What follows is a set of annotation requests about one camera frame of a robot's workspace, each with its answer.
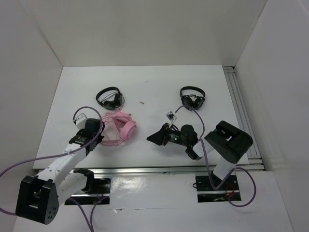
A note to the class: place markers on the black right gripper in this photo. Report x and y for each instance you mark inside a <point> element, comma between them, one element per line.
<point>161,136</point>

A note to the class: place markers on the aluminium side rail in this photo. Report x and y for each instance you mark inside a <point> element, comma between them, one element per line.
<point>253,154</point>

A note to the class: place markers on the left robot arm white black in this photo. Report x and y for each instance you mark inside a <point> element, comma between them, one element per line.
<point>40,196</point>

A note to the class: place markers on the black headphones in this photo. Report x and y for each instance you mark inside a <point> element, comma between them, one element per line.
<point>192,101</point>
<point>112,101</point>

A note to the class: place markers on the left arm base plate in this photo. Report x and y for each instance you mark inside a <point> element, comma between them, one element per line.
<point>98,194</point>

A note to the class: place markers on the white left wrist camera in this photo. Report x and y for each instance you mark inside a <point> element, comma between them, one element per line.
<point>80,121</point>

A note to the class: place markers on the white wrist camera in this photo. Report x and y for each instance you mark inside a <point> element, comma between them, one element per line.
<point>80,121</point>
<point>172,117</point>

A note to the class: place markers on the black headphones on left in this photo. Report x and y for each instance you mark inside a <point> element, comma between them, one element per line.
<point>112,101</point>

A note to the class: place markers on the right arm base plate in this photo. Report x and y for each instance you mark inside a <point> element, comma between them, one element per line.
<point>206,194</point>

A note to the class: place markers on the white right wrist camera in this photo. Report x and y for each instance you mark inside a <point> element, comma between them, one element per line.
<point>172,117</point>

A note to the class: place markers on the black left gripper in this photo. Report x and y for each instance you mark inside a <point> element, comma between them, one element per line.
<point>100,137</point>

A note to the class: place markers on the pink gaming headset with cable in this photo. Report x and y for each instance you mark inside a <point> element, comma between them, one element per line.
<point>121,124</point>

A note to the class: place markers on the black headphones on right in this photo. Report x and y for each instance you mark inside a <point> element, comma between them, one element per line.
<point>192,101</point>

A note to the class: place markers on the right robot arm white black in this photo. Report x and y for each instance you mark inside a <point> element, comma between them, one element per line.
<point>229,141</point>

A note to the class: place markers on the aluminium front rail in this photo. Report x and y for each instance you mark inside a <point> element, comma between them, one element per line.
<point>149,171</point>

